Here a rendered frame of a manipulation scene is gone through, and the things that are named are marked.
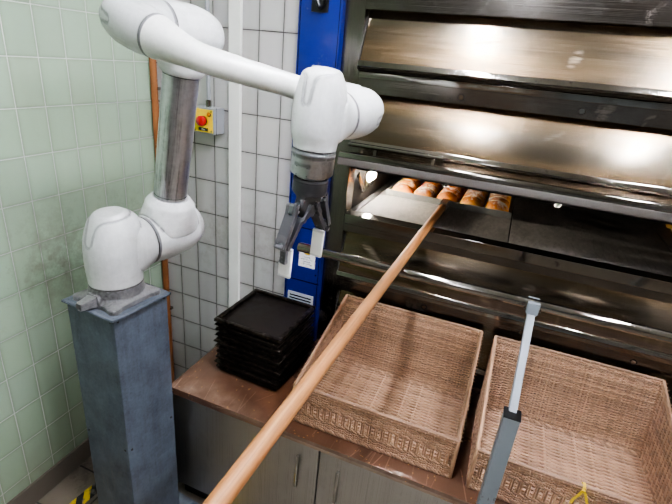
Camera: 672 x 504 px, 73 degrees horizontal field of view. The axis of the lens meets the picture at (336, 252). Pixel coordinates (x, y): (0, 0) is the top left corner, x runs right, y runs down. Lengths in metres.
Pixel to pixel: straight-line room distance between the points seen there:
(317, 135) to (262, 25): 1.01
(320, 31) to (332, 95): 0.85
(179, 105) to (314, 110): 0.59
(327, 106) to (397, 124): 0.80
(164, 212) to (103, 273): 0.25
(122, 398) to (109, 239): 0.50
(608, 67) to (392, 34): 0.66
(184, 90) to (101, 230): 0.45
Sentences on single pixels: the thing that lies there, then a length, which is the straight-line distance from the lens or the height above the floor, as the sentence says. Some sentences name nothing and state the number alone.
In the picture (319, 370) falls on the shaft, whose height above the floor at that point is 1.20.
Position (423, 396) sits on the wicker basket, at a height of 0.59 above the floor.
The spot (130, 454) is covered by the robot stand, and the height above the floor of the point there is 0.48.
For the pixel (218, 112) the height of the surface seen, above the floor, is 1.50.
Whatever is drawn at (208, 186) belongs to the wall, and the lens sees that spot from 2.08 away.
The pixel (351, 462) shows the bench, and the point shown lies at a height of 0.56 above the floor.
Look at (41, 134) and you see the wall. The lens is 1.84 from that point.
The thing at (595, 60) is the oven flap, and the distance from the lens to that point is 1.62.
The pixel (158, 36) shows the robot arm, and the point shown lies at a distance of 1.18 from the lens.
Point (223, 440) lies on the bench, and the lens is 1.84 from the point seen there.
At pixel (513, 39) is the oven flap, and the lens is 1.63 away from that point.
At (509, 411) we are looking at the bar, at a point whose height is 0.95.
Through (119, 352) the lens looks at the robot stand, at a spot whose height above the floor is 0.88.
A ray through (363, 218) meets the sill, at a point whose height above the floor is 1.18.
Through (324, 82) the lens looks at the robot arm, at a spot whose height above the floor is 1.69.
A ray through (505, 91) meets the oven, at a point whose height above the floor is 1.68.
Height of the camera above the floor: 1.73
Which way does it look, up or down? 23 degrees down
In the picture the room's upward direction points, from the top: 6 degrees clockwise
